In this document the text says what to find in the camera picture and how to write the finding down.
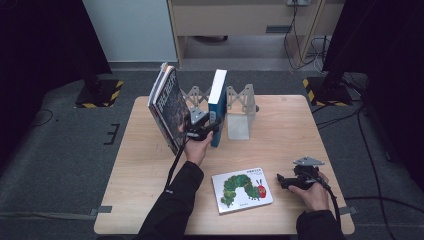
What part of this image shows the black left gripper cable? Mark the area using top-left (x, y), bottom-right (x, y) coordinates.
top-left (164, 132), bottom-right (188, 195)

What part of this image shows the dark cover magazine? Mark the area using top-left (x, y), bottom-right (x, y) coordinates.
top-left (151, 65), bottom-right (195, 157)

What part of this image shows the white cable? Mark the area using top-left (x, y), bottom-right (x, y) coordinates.
top-left (309, 35), bottom-right (332, 73)

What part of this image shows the black hanging cable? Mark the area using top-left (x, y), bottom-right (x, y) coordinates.
top-left (283, 3), bottom-right (322, 71)

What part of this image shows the person's right hand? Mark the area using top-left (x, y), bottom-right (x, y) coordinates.
top-left (287, 171), bottom-right (331, 213)

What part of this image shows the short black floor cable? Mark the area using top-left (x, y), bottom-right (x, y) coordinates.
top-left (314, 105), bottom-right (365, 131)

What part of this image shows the grey expandable book rack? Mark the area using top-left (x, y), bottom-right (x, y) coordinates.
top-left (181, 83), bottom-right (260, 141)

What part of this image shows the person's left hand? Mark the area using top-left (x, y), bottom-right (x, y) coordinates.
top-left (182, 131), bottom-right (215, 167)

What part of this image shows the thin black floor cable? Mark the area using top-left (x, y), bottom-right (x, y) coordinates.
top-left (32, 107), bottom-right (55, 128)

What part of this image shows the white caterpillar board book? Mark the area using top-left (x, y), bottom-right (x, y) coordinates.
top-left (211, 166), bottom-right (275, 215)

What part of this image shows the black tape mark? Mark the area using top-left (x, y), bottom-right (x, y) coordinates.
top-left (103, 123), bottom-right (121, 146)

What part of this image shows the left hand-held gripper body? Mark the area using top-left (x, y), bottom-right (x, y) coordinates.
top-left (184, 106), bottom-right (215, 142)

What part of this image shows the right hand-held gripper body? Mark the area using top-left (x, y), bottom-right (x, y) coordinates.
top-left (292, 156), bottom-right (326, 192)

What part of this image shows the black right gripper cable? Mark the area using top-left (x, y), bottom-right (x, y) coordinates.
top-left (318, 179), bottom-right (342, 229)

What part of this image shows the dark round chair base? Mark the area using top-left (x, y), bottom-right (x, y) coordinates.
top-left (192, 35), bottom-right (230, 44)

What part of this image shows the black curtain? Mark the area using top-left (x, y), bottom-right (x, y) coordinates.
top-left (322, 0), bottom-right (424, 183)
top-left (0, 0), bottom-right (113, 169)

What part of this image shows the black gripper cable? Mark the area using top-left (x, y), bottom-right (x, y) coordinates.
top-left (318, 179), bottom-right (342, 229)
top-left (164, 132), bottom-right (188, 195)

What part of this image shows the blue book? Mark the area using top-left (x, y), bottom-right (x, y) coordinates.
top-left (207, 68), bottom-right (229, 149)

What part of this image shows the long black floor cable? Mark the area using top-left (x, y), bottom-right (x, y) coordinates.
top-left (343, 105), bottom-right (424, 240)

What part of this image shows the white cabinet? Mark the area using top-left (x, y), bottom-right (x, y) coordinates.
top-left (81, 0), bottom-right (179, 64)

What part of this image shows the black stand striped base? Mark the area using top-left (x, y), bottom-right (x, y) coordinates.
top-left (74, 68), bottom-right (125, 110)
top-left (302, 0), bottom-right (379, 108)

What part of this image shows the light wooden desk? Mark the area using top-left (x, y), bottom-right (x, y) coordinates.
top-left (166, 0), bottom-right (346, 68)

